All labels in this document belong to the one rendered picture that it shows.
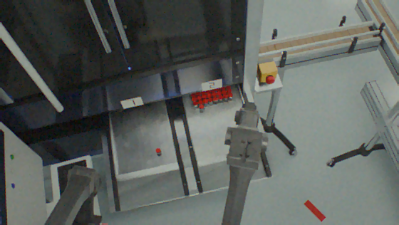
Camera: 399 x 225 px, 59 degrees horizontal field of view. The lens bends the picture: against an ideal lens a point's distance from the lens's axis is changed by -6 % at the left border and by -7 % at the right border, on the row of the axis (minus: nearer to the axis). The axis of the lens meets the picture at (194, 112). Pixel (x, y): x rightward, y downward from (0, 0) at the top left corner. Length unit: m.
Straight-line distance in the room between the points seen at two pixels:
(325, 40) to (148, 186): 1.07
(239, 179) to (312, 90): 1.98
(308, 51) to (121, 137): 0.94
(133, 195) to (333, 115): 1.66
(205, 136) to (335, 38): 0.80
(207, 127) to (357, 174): 1.30
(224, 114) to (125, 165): 0.48
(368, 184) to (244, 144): 1.78
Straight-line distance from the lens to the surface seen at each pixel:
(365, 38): 1.96
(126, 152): 1.64
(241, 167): 0.89
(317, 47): 1.85
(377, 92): 2.27
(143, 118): 1.69
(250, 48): 1.44
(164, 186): 1.55
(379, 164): 2.70
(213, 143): 1.60
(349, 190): 2.57
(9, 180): 1.49
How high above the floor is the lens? 2.34
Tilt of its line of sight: 61 degrees down
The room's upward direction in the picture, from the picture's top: 9 degrees counter-clockwise
